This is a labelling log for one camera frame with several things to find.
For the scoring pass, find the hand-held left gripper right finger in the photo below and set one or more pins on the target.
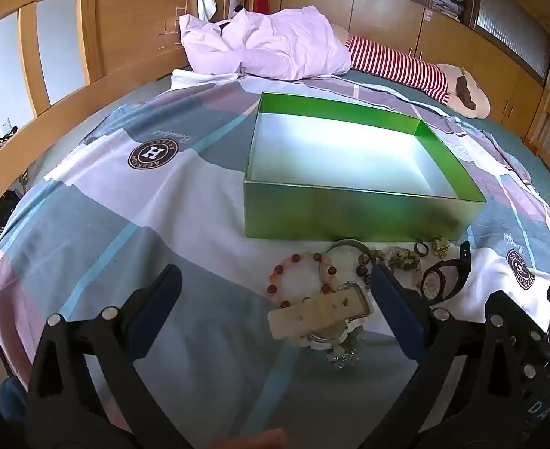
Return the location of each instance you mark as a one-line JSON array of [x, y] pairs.
[[391, 299]]

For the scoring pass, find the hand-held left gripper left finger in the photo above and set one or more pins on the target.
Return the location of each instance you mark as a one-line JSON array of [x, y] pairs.
[[158, 299]]

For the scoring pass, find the silver bangle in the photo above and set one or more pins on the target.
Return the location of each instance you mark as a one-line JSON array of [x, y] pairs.
[[345, 242]]

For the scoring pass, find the black wristwatch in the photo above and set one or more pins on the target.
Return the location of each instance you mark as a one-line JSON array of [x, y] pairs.
[[459, 271]]

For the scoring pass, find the clear crystal ornament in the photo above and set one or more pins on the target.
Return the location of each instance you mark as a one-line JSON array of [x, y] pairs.
[[345, 358]]

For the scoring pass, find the green cardboard box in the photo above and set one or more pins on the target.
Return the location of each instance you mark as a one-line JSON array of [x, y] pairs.
[[349, 215]]

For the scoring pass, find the gold brooch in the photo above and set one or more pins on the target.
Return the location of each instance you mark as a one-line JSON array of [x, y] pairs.
[[441, 246]]

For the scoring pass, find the printed patchwork bed sheet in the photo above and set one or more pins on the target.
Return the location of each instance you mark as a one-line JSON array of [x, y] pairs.
[[139, 206]]

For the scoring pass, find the black bag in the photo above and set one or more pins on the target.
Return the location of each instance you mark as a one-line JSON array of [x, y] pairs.
[[3, 210]]

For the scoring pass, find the dark blue cloth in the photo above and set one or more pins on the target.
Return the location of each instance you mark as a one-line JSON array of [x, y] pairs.
[[9, 397]]

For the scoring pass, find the striped plush toy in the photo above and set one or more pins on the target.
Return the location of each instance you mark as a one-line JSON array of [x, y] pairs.
[[396, 63]]

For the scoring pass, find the wooden headboard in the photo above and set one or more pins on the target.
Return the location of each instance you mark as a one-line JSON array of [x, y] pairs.
[[116, 23]]

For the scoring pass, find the pink quilt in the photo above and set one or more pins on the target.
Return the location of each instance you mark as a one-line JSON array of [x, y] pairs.
[[279, 42]]

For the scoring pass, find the wooden wardrobe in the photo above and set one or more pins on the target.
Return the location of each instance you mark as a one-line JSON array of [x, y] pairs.
[[387, 14]]

